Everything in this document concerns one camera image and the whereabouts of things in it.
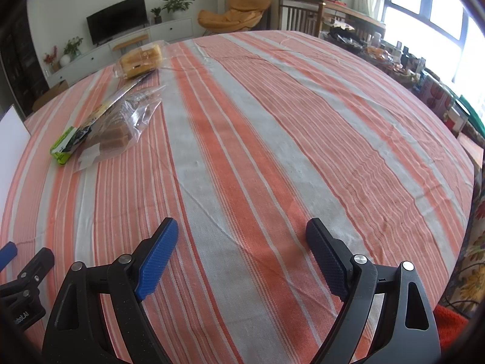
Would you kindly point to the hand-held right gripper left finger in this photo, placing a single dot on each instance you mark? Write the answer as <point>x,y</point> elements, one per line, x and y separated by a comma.
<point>159,261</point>

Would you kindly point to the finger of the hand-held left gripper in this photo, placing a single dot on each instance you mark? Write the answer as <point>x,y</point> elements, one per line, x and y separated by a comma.
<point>38,269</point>
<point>7,253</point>

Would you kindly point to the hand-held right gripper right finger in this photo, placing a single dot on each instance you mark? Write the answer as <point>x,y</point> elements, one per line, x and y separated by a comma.
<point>329,259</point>

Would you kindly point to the green snack packet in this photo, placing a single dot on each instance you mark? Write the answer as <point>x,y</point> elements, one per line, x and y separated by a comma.
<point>66,146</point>

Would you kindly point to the clear bag of brown cakes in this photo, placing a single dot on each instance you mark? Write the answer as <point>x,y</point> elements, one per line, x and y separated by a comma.
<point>121,132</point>

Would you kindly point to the black snack packet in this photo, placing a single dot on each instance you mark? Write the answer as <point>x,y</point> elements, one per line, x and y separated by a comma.
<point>117,98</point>

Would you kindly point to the bagged bread loaf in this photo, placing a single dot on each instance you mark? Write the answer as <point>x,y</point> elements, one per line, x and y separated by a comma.
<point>142,60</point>

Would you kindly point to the white board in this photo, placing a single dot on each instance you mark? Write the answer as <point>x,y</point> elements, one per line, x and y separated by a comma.
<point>11,148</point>

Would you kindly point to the orange striped tablecloth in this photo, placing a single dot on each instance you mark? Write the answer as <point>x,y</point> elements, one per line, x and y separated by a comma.
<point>265,140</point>

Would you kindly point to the orange red cloth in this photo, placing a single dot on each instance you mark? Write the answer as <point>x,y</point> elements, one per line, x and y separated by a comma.
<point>451,326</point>

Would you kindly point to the floral cloth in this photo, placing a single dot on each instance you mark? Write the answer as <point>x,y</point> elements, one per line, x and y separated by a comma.
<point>470,265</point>

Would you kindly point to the dark display cabinet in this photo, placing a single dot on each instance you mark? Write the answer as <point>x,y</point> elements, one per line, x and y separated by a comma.
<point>21,64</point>

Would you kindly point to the red flower arrangement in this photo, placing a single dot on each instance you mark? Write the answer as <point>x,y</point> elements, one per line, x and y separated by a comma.
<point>50,58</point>

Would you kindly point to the row of assorted sideboard clutter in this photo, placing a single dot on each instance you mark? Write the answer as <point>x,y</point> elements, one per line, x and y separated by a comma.
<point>428,83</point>

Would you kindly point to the potted plant white round vase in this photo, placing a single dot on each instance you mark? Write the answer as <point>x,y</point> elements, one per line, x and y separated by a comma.
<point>72,49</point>

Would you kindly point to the wooden stool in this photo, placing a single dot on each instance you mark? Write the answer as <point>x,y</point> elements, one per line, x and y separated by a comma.
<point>130,41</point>

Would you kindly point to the white television cabinet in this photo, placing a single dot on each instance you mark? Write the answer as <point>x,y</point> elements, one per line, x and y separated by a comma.
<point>170,28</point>

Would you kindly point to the black television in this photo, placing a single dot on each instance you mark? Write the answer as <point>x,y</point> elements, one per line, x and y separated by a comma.
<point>115,19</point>

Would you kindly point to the small potted plant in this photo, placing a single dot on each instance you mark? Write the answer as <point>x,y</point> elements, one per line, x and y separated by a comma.
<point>156,14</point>

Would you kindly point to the wooden dining table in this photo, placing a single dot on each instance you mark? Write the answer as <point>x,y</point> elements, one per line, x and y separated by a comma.
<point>352,13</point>

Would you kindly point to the dark wooden dining chair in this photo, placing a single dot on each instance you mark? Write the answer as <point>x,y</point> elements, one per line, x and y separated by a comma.
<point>299,13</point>

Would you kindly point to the orange lounge chair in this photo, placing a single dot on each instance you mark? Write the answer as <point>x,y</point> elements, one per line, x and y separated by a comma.
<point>231,17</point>

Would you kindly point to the large leafy potted plant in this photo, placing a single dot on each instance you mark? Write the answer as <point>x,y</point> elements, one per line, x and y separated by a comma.
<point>176,5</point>

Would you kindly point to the window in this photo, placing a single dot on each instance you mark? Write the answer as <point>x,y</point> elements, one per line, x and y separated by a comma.
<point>435,15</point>

